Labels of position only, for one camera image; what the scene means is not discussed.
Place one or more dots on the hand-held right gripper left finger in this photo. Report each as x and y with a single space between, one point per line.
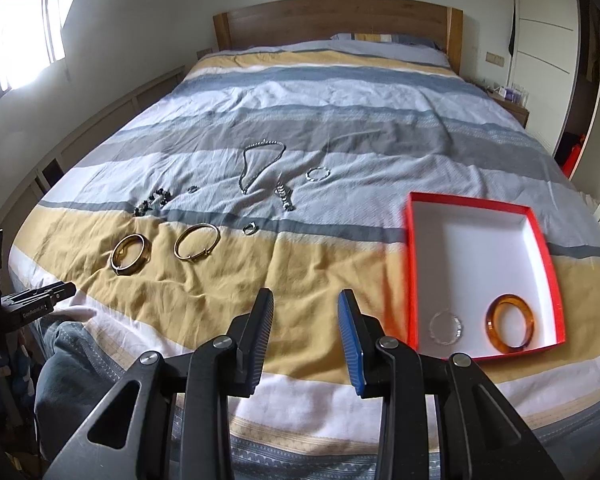
262 330

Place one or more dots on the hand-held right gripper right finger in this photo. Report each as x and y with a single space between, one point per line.
350 340

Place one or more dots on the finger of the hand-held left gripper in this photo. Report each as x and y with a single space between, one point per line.
50 292

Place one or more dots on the wide gold bangle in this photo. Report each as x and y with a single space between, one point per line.
142 260

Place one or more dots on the thin gold bangle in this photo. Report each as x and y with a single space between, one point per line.
215 237

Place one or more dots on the silver wristwatch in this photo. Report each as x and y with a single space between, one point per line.
285 197

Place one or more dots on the red cardboard box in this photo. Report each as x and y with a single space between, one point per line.
470 260

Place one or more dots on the person's leg in jeans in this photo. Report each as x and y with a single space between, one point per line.
80 360

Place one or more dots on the blue patterned cloth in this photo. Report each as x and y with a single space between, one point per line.
5 375

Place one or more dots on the amber resin bangle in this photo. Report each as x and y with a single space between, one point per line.
530 327

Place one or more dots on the striped duvet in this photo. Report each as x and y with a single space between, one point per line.
330 110

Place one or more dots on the window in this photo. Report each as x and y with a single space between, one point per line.
25 35

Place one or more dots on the wooden nightstand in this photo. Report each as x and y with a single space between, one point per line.
515 110

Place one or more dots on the red object in wardrobe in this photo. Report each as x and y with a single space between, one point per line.
575 155

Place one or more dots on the purple box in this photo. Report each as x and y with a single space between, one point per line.
510 94

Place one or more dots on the striped pillow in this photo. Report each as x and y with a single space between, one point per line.
380 39

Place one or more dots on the wooden bed headboard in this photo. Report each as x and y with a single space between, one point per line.
330 17

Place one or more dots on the white wardrobe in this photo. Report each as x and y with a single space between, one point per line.
545 20

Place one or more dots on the wall switch plate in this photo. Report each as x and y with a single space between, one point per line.
495 59

